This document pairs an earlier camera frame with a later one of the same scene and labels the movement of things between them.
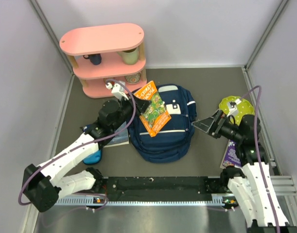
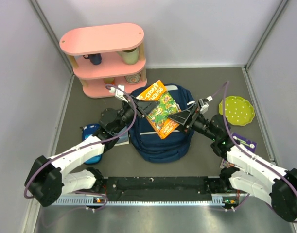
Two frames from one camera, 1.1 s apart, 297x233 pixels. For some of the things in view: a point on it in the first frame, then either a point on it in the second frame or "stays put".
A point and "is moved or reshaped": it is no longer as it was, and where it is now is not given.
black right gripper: [214, 125] → [181, 118]
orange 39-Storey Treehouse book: [156, 114] is moved or reshaped
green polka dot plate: [244, 108] stays put
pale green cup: [130, 57] stays put
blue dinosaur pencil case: [96, 158] stays put
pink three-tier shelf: [103, 55] stays put
